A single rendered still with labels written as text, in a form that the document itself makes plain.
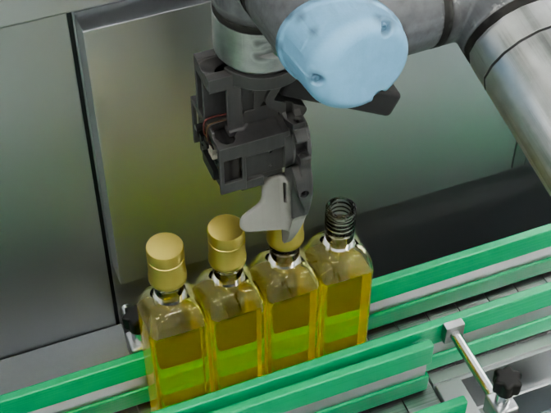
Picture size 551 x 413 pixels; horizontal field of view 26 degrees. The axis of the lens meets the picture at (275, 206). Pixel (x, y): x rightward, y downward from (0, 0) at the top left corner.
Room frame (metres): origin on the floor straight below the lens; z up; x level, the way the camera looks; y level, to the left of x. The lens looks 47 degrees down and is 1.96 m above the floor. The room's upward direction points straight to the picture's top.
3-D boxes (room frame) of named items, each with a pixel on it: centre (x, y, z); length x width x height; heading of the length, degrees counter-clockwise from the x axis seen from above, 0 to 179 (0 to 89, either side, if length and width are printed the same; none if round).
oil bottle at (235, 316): (0.72, 0.04, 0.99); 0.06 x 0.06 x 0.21; 22
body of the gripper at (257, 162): (0.73, 0.02, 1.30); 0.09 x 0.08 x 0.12; 112
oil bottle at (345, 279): (0.76, -0.06, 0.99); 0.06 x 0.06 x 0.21; 22
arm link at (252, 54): (0.73, 0.01, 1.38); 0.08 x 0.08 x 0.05
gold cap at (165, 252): (0.69, 0.10, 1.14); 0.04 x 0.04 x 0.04
